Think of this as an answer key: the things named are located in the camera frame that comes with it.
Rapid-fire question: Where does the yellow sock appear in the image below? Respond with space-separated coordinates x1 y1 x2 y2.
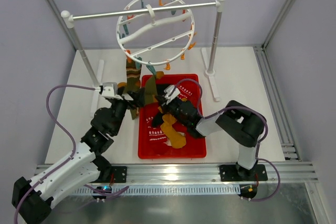
162 113 176 126

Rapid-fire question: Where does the olive orange sock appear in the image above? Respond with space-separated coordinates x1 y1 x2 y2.
118 57 141 120

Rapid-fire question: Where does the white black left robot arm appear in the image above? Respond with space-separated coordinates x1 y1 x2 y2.
12 83 145 223

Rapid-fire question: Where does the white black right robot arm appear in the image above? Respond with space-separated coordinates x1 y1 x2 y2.
155 95 268 180

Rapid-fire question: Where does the white round clip hanger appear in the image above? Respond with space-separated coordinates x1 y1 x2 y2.
115 0 197 72

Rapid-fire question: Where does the red plastic bin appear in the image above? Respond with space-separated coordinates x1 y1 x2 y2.
138 73 206 159

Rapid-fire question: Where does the black sock in bin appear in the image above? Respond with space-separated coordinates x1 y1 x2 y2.
152 112 165 128

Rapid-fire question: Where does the mustard sock in bin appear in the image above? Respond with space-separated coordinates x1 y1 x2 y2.
161 123 186 149

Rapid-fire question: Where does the red white patterned sock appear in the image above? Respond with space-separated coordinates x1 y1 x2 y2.
145 83 195 156

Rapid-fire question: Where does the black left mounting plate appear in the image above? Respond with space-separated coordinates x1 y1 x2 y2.
97 166 128 184

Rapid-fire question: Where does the black mounting plate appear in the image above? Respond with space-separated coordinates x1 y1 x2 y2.
219 164 268 182
97 166 128 184

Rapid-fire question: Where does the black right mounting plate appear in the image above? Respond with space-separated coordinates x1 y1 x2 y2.
219 164 268 182

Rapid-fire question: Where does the white metal drying rack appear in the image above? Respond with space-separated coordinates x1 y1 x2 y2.
60 0 227 118

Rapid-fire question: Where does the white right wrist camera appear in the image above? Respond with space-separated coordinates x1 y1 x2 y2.
164 85 180 103

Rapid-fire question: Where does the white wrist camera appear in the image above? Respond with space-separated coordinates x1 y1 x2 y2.
99 82 118 99
164 85 180 103

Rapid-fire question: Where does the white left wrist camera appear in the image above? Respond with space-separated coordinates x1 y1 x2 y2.
99 82 118 99

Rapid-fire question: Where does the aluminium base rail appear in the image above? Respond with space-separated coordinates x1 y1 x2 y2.
125 161 318 185

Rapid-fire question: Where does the white slotted cable duct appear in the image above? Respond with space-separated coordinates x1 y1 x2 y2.
76 184 241 196

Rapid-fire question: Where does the aluminium frame rail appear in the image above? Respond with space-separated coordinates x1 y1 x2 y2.
254 0 306 162

